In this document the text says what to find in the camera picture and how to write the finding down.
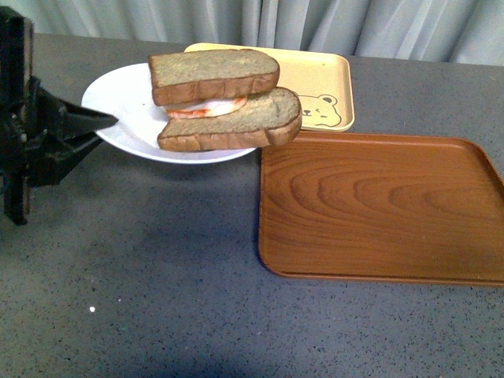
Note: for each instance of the white round plate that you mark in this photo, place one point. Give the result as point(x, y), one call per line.
point(126, 94)

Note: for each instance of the beige bear cartoon tray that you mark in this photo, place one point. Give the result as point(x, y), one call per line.
point(323, 84)

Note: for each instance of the brown wood-grain tray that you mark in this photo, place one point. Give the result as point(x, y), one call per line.
point(415, 209)

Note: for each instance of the toy fried egg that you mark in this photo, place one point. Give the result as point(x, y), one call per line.
point(213, 107)

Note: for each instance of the grey pleated curtain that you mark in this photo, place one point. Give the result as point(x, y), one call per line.
point(468, 32)

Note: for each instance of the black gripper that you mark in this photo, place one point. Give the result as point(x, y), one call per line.
point(29, 156)

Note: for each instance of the bread slice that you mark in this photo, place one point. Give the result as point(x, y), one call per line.
point(269, 119)
point(206, 74)

